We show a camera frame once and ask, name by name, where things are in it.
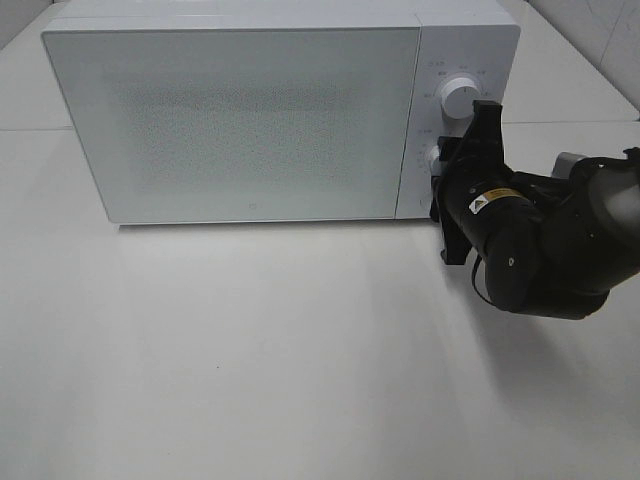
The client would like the white microwave door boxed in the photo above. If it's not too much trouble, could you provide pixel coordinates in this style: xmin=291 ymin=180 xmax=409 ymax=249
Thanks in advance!
xmin=42 ymin=28 xmax=419 ymax=224

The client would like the white microwave knob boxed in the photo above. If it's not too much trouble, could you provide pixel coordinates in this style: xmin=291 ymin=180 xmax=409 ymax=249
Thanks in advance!
xmin=439 ymin=75 xmax=480 ymax=120
xmin=426 ymin=145 xmax=442 ymax=177

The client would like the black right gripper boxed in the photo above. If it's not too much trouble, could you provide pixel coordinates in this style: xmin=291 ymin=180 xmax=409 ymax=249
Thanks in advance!
xmin=430 ymin=100 xmax=542 ymax=265

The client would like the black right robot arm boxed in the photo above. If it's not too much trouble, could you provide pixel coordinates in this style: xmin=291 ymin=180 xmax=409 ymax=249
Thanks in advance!
xmin=430 ymin=100 xmax=639 ymax=320

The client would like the white microwave oven body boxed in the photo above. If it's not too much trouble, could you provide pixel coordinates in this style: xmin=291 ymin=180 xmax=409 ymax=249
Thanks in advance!
xmin=41 ymin=1 xmax=520 ymax=220

